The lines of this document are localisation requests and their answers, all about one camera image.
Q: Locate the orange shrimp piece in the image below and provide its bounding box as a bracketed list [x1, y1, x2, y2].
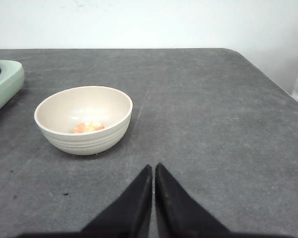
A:
[72, 121, 105, 133]

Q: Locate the beige ribbed bowl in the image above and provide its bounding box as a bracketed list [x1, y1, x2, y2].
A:
[34, 86, 133, 155]

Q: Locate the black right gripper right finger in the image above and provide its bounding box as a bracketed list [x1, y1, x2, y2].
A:
[154, 163, 230, 234]

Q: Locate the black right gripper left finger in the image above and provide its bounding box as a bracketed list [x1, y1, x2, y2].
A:
[81, 165, 152, 234]

